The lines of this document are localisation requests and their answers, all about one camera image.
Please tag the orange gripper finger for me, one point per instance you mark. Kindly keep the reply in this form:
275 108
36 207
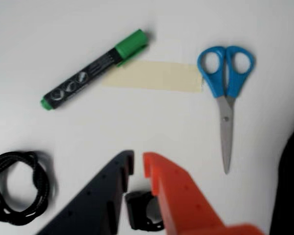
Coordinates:
186 203

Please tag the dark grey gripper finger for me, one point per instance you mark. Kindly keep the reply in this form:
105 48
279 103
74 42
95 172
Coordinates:
93 200

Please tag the green marker with black barrel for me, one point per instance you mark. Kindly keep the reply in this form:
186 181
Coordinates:
93 67

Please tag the black fabric bag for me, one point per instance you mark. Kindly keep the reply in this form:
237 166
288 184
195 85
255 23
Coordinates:
291 183

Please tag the long beige masking tape strip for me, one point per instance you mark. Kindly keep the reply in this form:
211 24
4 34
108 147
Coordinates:
156 77

